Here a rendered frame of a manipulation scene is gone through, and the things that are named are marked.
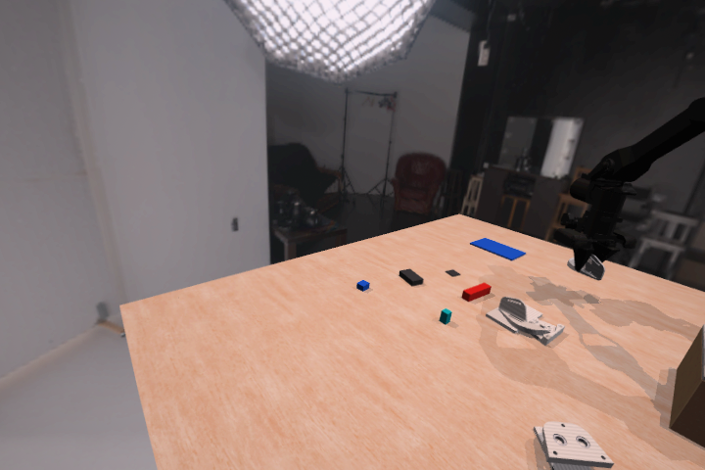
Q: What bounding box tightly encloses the blue flat rectangular plate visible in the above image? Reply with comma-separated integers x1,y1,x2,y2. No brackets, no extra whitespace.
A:
470,238,526,261

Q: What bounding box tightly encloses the small blue block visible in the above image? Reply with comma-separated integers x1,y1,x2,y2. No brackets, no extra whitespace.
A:
356,280,370,292

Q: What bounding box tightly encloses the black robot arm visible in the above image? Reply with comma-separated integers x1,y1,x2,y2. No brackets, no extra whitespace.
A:
560,97,705,233

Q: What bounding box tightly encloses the teal cube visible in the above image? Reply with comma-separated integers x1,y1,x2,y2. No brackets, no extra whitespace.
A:
439,308,452,325

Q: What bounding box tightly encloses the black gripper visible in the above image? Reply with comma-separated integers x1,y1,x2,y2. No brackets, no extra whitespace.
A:
553,207,636,271

